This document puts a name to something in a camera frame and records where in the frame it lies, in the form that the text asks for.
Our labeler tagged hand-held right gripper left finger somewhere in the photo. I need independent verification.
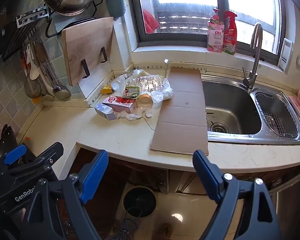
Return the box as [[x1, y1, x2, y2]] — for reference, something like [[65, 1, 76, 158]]
[[20, 149, 109, 240]]

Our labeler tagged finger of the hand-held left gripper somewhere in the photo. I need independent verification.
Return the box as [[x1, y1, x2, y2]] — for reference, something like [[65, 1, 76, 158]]
[[7, 142, 64, 178], [0, 144, 28, 171]]

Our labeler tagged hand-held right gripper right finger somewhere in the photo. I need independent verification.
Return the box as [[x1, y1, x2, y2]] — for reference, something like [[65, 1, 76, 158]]
[[192, 149, 282, 240]]

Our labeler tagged round dark trash bin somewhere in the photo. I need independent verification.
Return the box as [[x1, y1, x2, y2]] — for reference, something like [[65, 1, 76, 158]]
[[122, 185, 157, 218]]

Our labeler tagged small white blue box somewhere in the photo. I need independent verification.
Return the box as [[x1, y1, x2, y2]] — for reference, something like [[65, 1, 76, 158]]
[[94, 103, 117, 121]]

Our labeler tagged clear plastic film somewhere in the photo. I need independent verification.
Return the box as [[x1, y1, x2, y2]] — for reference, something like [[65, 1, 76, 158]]
[[119, 106, 153, 121]]

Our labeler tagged pink milk carton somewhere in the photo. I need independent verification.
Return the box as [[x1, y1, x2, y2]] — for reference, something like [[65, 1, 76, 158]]
[[102, 95, 138, 114]]

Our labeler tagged green white wrapper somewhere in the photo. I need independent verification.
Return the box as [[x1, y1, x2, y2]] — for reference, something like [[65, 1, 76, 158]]
[[125, 86, 141, 98]]

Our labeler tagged beige paper cup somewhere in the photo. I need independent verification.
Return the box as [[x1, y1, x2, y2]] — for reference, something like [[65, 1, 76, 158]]
[[139, 91, 154, 104]]

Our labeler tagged clear plastic cup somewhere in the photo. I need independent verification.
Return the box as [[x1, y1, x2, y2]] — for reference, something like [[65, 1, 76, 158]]
[[111, 79, 127, 92]]

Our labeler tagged clear plastic bag pile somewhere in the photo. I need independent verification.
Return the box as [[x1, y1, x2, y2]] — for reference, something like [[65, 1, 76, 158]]
[[126, 74, 164, 94]]

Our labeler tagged brown wooden cabinet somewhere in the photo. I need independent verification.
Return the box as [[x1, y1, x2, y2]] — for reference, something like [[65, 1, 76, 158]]
[[60, 147, 300, 240]]

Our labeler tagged brown cardboard sheet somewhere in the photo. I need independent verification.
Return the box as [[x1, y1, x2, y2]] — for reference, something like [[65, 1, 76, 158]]
[[150, 67, 209, 156]]

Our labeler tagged steel mesh strainer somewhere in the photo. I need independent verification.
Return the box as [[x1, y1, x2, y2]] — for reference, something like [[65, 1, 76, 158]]
[[24, 75, 43, 99]]

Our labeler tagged white slotted spoon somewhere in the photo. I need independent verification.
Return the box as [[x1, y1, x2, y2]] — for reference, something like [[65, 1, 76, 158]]
[[39, 62, 56, 98]]

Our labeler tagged stainless steel sink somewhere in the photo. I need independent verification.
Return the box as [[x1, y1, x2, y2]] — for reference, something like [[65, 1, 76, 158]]
[[201, 74, 300, 146]]

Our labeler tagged white rice paddle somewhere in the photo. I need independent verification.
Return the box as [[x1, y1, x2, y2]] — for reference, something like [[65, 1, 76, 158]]
[[26, 44, 41, 80]]

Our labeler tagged steel kitchen faucet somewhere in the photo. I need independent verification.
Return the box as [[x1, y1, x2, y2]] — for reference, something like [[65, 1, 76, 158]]
[[241, 22, 263, 89]]

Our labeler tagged pink sponge holder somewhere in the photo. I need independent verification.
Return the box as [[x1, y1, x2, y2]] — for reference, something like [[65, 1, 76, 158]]
[[287, 95, 300, 118]]

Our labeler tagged wooden cutting board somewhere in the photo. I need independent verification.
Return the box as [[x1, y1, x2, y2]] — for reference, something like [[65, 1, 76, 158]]
[[61, 17, 114, 87]]

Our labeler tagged pink detergent bottle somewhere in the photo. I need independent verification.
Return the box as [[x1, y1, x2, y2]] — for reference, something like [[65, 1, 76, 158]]
[[207, 8, 225, 53]]

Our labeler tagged red spray bottle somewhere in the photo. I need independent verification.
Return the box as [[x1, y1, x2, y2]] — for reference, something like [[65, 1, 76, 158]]
[[223, 11, 238, 56]]

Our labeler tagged blue utensil holder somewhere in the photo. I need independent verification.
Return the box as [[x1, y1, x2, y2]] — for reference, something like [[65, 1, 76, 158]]
[[105, 0, 127, 20]]

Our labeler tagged red cloth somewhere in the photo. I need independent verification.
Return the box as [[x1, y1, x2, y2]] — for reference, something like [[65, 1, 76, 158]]
[[143, 9, 160, 34]]

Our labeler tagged dark framed window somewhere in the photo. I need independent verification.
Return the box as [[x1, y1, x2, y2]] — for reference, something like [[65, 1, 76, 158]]
[[127, 0, 290, 66]]

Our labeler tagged black cable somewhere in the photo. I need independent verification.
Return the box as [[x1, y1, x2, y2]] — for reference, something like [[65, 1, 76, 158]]
[[119, 206, 142, 240]]

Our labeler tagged wire drain basket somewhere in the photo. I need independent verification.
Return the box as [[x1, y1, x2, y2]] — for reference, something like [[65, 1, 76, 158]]
[[255, 92, 299, 138]]

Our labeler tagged black wire wall rack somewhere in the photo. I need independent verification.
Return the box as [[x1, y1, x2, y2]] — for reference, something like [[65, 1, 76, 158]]
[[45, 0, 108, 79]]

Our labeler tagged metal wall hook rail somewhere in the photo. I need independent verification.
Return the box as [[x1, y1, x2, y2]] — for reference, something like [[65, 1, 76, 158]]
[[16, 6, 50, 28]]

